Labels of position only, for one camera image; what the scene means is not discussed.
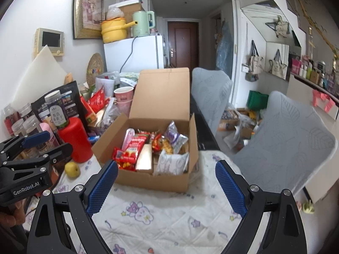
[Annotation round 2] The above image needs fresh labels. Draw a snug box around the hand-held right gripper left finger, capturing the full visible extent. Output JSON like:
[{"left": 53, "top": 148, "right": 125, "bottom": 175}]
[{"left": 26, "top": 160, "right": 119, "bottom": 254}]

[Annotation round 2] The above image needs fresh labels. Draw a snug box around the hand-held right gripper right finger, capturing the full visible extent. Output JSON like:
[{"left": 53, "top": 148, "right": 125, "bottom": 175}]
[{"left": 215, "top": 160, "right": 309, "bottom": 254}]

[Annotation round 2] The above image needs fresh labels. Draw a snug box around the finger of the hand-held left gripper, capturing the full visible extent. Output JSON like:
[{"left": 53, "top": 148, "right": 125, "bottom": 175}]
[
  {"left": 0, "top": 131, "right": 51, "bottom": 162},
  {"left": 0, "top": 142, "right": 74, "bottom": 169}
]

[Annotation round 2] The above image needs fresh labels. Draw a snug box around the small red snack packet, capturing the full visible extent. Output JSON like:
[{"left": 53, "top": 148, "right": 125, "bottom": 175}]
[
  {"left": 112, "top": 148, "right": 138, "bottom": 170},
  {"left": 150, "top": 133, "right": 164, "bottom": 153}
]

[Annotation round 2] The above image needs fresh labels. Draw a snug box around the pale rectangular carton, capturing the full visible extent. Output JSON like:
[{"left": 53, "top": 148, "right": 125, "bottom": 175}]
[{"left": 135, "top": 143, "right": 154, "bottom": 171}]

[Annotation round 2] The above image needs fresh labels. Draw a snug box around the large red snack packet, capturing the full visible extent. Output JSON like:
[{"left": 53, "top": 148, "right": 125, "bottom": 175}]
[{"left": 123, "top": 135, "right": 148, "bottom": 163}]

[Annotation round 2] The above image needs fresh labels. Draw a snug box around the pink triangular snack packet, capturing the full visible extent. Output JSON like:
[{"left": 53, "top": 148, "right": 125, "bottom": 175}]
[{"left": 121, "top": 128, "right": 136, "bottom": 151}]

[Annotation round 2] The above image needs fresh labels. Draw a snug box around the white patterned snack packet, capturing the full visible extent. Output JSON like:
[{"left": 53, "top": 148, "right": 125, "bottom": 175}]
[{"left": 153, "top": 149, "right": 190, "bottom": 177}]

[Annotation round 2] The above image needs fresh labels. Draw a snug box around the purple snack packet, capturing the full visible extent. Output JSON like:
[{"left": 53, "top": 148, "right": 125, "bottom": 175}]
[{"left": 163, "top": 121, "right": 189, "bottom": 154}]

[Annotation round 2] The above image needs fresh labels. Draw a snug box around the cardboard box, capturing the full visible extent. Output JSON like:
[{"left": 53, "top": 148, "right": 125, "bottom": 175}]
[{"left": 91, "top": 67, "right": 199, "bottom": 193}]

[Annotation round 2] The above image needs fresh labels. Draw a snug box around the person's left hand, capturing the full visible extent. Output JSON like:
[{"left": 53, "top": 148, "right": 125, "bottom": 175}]
[{"left": 0, "top": 202, "right": 26, "bottom": 228}]

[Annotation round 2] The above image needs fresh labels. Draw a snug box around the pink lid jar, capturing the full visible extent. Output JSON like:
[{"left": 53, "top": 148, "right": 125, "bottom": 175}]
[{"left": 39, "top": 121, "right": 60, "bottom": 149}]

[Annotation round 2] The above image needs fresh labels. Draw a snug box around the clear jar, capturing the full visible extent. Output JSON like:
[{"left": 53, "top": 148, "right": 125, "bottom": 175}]
[
  {"left": 3, "top": 104, "right": 20, "bottom": 133},
  {"left": 18, "top": 103, "right": 35, "bottom": 119},
  {"left": 22, "top": 115, "right": 43, "bottom": 137},
  {"left": 12, "top": 119, "right": 27, "bottom": 138}
]

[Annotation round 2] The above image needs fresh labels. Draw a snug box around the red canister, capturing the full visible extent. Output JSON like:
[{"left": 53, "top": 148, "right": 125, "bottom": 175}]
[{"left": 57, "top": 117, "right": 94, "bottom": 163}]

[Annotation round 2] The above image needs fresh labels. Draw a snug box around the yellow apple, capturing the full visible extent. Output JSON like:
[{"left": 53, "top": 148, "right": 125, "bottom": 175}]
[{"left": 65, "top": 161, "right": 81, "bottom": 178}]

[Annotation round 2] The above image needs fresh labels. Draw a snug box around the dark label jar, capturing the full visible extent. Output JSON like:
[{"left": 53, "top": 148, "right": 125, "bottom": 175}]
[{"left": 45, "top": 90, "right": 70, "bottom": 129}]

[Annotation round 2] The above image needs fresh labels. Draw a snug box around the black pouch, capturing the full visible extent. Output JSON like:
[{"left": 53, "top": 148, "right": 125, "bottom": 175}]
[{"left": 31, "top": 80, "right": 88, "bottom": 133}]

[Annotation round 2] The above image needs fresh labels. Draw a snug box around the pile of floor packages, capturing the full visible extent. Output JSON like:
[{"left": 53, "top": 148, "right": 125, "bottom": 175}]
[{"left": 220, "top": 108, "right": 263, "bottom": 149}]

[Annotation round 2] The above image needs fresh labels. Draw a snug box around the white foam board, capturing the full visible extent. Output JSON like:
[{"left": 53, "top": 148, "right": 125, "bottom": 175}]
[{"left": 12, "top": 45, "right": 68, "bottom": 109}]

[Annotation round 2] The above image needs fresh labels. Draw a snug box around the red foil packet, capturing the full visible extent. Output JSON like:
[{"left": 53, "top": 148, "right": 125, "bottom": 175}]
[{"left": 87, "top": 87, "right": 107, "bottom": 112}]

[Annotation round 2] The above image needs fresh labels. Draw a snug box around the white quilted tablecloth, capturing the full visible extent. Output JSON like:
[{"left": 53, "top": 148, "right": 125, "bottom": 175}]
[{"left": 22, "top": 149, "right": 308, "bottom": 254}]

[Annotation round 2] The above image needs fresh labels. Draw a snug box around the grey leaf-pattern chair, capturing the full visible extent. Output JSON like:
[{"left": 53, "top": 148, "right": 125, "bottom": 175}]
[
  {"left": 191, "top": 67, "right": 234, "bottom": 136},
  {"left": 231, "top": 90, "right": 336, "bottom": 197}
]

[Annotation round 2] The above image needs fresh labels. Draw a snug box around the yellow round snack packet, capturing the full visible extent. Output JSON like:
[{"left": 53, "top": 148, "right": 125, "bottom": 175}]
[{"left": 158, "top": 137, "right": 174, "bottom": 155}]

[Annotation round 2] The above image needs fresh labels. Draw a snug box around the pink paper cup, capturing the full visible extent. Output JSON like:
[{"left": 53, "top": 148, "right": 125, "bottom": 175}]
[
  {"left": 116, "top": 101, "right": 133, "bottom": 117},
  {"left": 114, "top": 86, "right": 134, "bottom": 104}
]

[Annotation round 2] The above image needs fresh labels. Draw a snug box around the green slipper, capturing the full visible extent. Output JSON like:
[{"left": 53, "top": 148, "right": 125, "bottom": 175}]
[{"left": 303, "top": 200, "right": 316, "bottom": 214}]

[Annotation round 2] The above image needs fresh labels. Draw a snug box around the green bag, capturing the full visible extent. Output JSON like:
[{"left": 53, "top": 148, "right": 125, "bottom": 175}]
[{"left": 247, "top": 90, "right": 270, "bottom": 111}]

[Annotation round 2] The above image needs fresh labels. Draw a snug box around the round woven mat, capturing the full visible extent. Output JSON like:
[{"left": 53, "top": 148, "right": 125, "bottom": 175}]
[{"left": 86, "top": 52, "right": 104, "bottom": 86}]

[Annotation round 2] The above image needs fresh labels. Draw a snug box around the green white pouch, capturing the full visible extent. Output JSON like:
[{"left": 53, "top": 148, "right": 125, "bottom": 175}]
[{"left": 120, "top": 71, "right": 140, "bottom": 86}]

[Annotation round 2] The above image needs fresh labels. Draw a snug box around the white cabinet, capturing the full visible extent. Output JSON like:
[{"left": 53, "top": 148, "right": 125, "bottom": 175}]
[{"left": 287, "top": 72, "right": 339, "bottom": 205}]

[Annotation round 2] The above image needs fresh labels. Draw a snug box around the canvas tote bag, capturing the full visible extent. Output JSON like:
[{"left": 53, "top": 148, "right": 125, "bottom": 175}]
[{"left": 245, "top": 40, "right": 265, "bottom": 81}]

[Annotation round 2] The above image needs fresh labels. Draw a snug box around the pink ribbon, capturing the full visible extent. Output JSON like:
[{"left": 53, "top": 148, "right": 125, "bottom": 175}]
[{"left": 312, "top": 89, "right": 336, "bottom": 113}]

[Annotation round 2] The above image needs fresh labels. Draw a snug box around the white refrigerator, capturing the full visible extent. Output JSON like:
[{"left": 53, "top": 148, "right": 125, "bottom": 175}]
[{"left": 103, "top": 35, "right": 165, "bottom": 73}]

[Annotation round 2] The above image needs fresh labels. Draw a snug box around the yellow pot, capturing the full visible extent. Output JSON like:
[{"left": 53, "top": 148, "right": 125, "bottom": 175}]
[{"left": 100, "top": 18, "right": 134, "bottom": 44}]

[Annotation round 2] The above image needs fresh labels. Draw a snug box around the blue plastic garment cover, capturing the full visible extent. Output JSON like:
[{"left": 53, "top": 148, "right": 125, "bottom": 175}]
[{"left": 215, "top": 21, "right": 234, "bottom": 78}]

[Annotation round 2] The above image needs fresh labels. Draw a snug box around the gold framed picture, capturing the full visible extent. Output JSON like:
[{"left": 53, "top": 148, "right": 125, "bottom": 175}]
[{"left": 72, "top": 0, "right": 105, "bottom": 40}]

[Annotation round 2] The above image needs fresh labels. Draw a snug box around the row of toiletry bottles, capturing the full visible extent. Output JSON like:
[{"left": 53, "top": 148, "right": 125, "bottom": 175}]
[{"left": 291, "top": 55, "right": 339, "bottom": 94}]

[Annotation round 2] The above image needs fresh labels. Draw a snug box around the clear plastic bag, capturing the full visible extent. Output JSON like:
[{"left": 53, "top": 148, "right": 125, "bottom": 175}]
[{"left": 106, "top": 6, "right": 125, "bottom": 21}]

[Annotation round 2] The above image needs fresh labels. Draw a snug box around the brown door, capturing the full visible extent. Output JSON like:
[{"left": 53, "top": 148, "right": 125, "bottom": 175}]
[{"left": 167, "top": 21, "right": 199, "bottom": 68}]

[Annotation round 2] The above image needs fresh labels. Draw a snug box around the green electric kettle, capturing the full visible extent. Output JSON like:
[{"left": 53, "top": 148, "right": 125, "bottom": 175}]
[{"left": 132, "top": 10, "right": 156, "bottom": 38}]

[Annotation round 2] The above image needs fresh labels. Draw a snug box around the brown storage carton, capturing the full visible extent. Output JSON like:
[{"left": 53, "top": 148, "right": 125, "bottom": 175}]
[{"left": 108, "top": 1, "right": 145, "bottom": 21}]

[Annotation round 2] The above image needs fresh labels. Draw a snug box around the bamboo pole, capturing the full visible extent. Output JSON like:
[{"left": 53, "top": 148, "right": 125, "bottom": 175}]
[{"left": 289, "top": 0, "right": 339, "bottom": 59}]

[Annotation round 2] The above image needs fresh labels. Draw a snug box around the wall intercom panel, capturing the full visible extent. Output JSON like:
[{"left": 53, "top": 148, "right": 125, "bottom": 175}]
[{"left": 33, "top": 28, "right": 65, "bottom": 57}]

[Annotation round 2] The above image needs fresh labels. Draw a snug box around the black power cable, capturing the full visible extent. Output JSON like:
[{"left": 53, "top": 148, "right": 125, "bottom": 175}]
[{"left": 120, "top": 37, "right": 137, "bottom": 72}]

